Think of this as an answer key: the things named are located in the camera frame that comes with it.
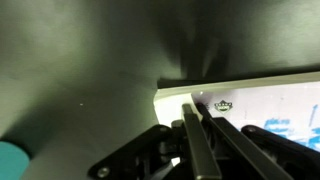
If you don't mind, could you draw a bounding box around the teal cup stack bottom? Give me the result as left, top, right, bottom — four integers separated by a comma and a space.
0, 141, 30, 180

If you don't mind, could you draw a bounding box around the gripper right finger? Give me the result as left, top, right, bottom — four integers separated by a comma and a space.
196, 104, 293, 180

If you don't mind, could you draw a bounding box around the blue and white book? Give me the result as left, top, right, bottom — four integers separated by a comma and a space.
154, 72, 320, 151

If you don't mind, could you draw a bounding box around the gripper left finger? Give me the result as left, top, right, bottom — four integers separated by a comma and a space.
182, 104, 222, 180

